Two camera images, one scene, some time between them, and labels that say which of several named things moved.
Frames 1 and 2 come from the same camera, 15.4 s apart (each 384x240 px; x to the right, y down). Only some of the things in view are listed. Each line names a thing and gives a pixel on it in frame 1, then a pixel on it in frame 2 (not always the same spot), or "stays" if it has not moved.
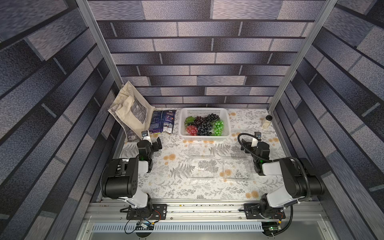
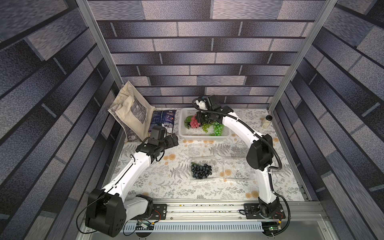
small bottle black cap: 267,121 stays
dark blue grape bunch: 204,129 → 199,171
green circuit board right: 275,228 stays
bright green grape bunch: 218,125 stays
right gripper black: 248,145 → 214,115
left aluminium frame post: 99,41 stays
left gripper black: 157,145 → 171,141
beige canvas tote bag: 132,111 stays
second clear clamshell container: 217,150 stays
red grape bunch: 192,130 → 194,123
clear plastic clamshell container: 222,168 stays
